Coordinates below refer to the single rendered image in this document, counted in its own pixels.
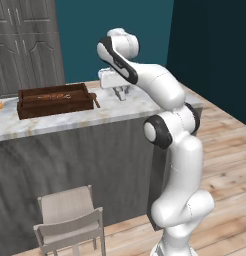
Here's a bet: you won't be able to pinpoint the beige chair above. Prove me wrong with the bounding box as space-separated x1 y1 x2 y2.
32 185 107 256

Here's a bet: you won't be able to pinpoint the brown wooden tray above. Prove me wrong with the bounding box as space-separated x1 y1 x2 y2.
16 82 101 121

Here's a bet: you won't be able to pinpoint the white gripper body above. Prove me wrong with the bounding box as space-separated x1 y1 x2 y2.
97 67 131 90

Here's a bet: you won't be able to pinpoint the grey tall cupboards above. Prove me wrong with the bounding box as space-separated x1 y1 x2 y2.
0 0 66 100

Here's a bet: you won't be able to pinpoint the kebab skewer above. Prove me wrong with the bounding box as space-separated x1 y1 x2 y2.
37 93 72 101

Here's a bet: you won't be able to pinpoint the grey marble-top dining counter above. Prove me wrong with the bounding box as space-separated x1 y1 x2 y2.
0 79 205 256

